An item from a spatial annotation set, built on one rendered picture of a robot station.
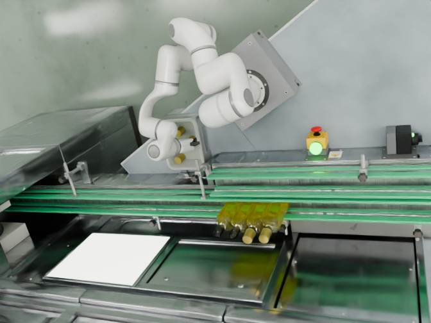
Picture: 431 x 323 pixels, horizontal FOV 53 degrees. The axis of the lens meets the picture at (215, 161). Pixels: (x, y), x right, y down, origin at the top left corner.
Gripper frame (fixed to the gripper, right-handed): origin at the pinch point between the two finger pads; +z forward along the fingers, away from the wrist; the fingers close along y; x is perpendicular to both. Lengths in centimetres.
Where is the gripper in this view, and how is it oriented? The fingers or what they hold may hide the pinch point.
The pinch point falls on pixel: (189, 142)
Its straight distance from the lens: 180.1
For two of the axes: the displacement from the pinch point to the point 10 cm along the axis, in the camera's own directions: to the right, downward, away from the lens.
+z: 3.9, -1.6, 9.1
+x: -1.0, -9.9, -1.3
